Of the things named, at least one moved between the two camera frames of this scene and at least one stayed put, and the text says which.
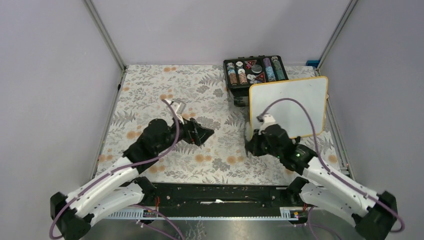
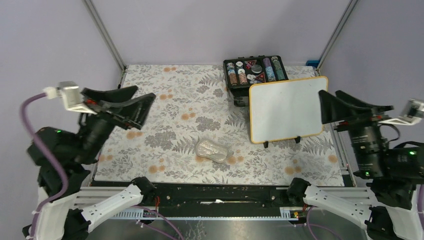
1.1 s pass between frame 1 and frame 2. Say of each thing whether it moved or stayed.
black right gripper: moved
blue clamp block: stayed
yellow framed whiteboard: stayed
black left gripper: moved
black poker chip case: stayed
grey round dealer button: stayed
